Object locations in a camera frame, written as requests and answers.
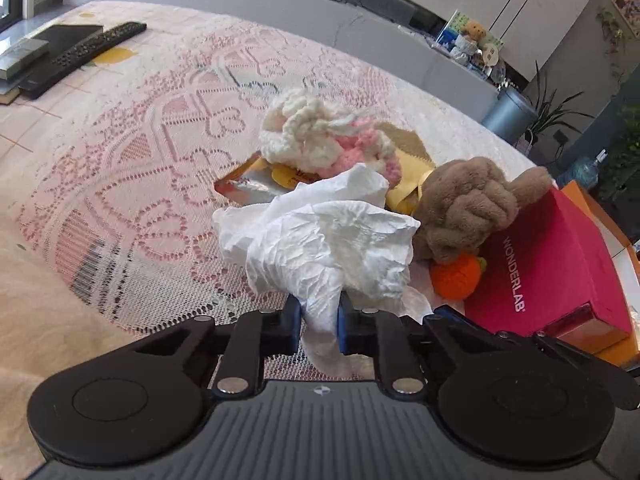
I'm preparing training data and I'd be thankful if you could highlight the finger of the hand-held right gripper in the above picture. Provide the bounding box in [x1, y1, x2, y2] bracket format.
[432, 305, 640, 411]

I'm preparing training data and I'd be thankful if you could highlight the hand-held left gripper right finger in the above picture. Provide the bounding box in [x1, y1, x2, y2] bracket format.
[337, 292, 451, 397]

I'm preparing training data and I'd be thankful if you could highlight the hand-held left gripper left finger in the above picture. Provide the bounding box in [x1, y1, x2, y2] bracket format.
[135, 294, 303, 397]

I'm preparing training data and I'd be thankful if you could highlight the white tissue paper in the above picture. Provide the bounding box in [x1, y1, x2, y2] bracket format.
[212, 162, 433, 368]

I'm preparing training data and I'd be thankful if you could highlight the orange crochet fruit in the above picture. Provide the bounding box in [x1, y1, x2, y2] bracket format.
[430, 252, 488, 302]

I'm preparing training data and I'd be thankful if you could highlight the silver snack packet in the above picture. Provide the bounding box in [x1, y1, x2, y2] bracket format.
[214, 152, 321, 207]

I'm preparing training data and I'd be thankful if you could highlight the orange cardboard box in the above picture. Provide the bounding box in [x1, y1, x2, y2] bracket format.
[560, 180, 640, 368]

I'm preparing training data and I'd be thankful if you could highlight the yellow cloth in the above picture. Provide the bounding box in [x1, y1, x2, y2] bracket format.
[387, 152, 438, 216]

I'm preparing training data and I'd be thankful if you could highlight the brown plush toy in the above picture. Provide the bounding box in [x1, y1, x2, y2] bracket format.
[412, 156, 553, 264]

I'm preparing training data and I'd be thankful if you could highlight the white and pink crochet toy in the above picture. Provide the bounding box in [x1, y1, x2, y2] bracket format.
[257, 87, 403, 196]

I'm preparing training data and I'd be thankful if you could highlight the red box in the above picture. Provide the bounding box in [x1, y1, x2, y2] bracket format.
[465, 187, 633, 356]

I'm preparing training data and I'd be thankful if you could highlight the blue water jug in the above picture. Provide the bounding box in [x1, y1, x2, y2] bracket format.
[557, 152, 601, 191]

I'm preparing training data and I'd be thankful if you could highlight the tan cloth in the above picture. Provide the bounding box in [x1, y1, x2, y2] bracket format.
[375, 122, 432, 161]

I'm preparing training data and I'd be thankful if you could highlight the pink lace tablecloth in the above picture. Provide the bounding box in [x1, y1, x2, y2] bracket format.
[0, 0, 551, 391]

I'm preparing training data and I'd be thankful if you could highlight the long-leaf potted plant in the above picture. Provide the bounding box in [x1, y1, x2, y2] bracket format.
[520, 60, 596, 156]

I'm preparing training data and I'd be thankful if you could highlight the blue-grey trash can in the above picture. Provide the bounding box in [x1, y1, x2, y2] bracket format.
[482, 85, 538, 143]

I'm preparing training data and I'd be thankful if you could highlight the beige cloth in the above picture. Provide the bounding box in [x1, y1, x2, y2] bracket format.
[0, 210, 151, 480]

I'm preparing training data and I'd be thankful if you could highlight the small teddy bear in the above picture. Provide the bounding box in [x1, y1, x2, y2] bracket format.
[460, 20, 488, 48]

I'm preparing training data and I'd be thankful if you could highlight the hanging vine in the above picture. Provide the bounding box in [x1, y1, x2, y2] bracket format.
[597, 7, 626, 86]

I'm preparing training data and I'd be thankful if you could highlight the black remote control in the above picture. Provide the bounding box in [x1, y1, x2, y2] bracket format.
[50, 21, 148, 67]

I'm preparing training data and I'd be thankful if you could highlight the black notebook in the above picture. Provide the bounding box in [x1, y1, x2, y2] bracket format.
[20, 24, 106, 101]

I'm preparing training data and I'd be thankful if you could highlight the silver flat device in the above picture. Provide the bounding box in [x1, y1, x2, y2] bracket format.
[0, 37, 51, 81]

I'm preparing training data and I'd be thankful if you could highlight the framed wall picture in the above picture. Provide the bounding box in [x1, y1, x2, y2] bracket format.
[611, 0, 640, 38]

